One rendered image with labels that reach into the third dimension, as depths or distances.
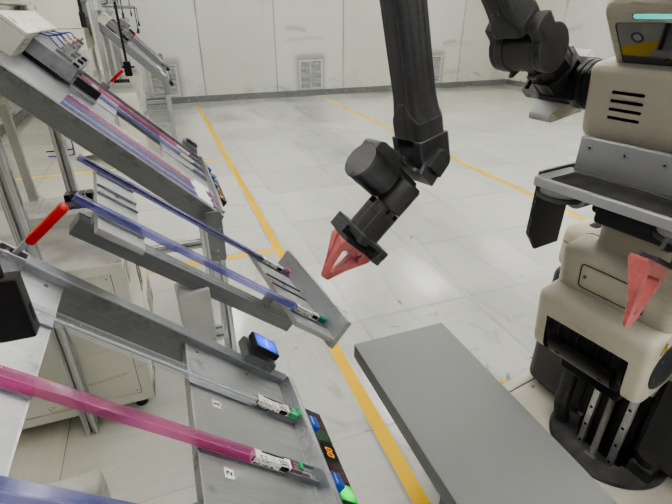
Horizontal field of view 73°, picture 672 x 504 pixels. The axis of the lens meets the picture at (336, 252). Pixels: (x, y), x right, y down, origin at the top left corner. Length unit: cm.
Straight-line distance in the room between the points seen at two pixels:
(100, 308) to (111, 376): 109
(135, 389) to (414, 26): 150
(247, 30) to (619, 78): 748
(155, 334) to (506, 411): 66
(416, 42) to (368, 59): 811
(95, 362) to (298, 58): 715
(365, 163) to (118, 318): 41
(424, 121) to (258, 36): 752
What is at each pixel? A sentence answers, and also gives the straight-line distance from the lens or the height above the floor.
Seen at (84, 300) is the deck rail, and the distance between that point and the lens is 68.
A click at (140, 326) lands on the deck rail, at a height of 89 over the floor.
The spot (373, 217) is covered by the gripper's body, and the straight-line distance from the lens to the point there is 71.
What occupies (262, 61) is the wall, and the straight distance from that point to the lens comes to 820.
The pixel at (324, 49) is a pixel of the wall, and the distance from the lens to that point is 847.
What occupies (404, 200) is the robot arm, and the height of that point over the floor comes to 103.
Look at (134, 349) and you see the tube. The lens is 62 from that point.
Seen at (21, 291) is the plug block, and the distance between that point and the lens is 35.
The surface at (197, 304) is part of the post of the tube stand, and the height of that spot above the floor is 78.
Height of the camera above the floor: 129
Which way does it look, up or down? 28 degrees down
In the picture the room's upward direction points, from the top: straight up
